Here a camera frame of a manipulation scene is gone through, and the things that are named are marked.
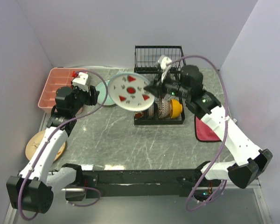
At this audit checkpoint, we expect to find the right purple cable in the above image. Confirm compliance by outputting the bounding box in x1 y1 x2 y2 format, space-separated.
168 55 229 212

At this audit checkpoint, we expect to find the purple cable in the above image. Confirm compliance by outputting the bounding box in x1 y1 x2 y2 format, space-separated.
18 70 109 220
168 55 229 212

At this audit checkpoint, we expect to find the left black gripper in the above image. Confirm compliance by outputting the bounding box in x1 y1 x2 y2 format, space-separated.
70 80 99 114

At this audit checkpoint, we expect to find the pink compartment organizer tray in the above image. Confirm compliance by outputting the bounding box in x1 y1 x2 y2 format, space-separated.
38 68 85 114

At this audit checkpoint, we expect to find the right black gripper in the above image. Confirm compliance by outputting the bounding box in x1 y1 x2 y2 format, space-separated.
143 69 190 99

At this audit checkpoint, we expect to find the beige bird plate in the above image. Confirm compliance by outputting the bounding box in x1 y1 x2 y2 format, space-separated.
25 130 66 161

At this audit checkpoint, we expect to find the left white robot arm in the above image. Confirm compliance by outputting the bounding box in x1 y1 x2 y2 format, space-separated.
6 85 99 219

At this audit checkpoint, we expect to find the orange bowl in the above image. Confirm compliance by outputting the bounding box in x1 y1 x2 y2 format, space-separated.
169 99 183 119

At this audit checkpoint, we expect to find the mint green flower plate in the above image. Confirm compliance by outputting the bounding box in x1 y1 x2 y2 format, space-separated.
96 82 116 106

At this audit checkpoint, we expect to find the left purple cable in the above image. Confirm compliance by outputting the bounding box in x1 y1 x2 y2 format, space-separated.
18 70 109 220

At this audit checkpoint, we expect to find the brown glazed bowl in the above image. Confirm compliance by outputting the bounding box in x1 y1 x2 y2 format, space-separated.
144 103 155 119

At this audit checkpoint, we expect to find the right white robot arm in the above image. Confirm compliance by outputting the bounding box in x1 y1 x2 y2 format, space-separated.
144 65 273 189

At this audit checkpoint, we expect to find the pink red cloth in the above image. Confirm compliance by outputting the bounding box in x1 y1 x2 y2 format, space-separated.
194 116 221 142

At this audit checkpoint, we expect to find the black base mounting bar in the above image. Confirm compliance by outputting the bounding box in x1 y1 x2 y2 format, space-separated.
71 168 202 197

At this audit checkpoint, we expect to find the aluminium rail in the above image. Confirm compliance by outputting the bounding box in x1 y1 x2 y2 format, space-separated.
246 178 261 189

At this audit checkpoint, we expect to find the patterned purple bowl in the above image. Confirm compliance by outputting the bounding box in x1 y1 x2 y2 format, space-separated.
157 99 171 119

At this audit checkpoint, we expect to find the black wire dish rack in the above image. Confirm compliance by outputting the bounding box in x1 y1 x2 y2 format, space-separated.
134 45 185 126

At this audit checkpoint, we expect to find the white bowl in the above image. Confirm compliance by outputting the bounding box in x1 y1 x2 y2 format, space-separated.
134 112 144 119

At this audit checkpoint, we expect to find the watermelon pattern plate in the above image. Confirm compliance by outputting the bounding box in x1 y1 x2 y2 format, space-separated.
108 71 155 112

